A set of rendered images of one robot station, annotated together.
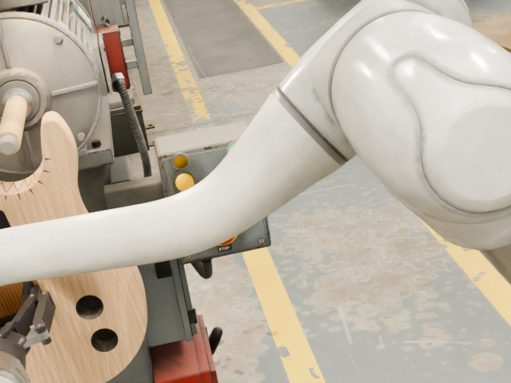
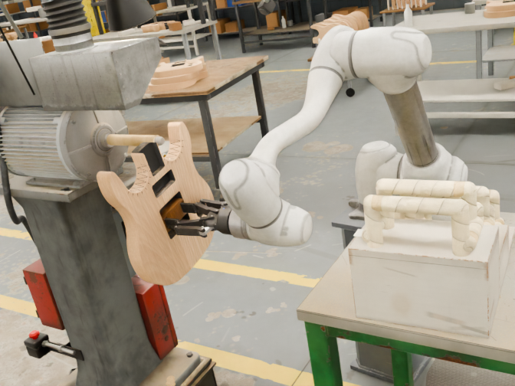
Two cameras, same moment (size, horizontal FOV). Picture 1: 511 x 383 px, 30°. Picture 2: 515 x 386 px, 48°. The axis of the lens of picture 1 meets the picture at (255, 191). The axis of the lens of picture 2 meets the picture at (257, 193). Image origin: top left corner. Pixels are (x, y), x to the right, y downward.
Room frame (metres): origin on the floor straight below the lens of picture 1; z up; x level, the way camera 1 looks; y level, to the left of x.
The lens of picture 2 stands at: (0.00, 1.34, 1.69)
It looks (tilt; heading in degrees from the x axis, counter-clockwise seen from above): 22 degrees down; 311
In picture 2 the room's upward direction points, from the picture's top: 10 degrees counter-clockwise
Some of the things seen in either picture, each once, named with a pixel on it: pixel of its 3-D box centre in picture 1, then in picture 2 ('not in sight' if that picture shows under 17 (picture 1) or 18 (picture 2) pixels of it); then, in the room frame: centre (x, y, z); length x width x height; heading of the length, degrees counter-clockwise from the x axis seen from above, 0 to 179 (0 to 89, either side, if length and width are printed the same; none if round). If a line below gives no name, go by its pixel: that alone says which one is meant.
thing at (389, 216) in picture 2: not in sight; (385, 206); (0.52, 0.33, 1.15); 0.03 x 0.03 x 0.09
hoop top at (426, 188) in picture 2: not in sight; (424, 188); (0.44, 0.31, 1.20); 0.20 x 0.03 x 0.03; 9
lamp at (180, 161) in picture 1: (180, 162); not in sight; (1.43, 0.11, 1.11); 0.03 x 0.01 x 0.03; 96
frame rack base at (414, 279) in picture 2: not in sight; (424, 273); (0.44, 0.35, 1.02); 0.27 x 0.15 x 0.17; 10
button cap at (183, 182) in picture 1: (184, 181); not in sight; (1.43, 0.11, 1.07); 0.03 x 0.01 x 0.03; 96
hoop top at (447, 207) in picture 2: not in sight; (414, 204); (0.43, 0.40, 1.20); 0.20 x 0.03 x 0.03; 9
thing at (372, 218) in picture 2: not in sight; (373, 224); (0.51, 0.41, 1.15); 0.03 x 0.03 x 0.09
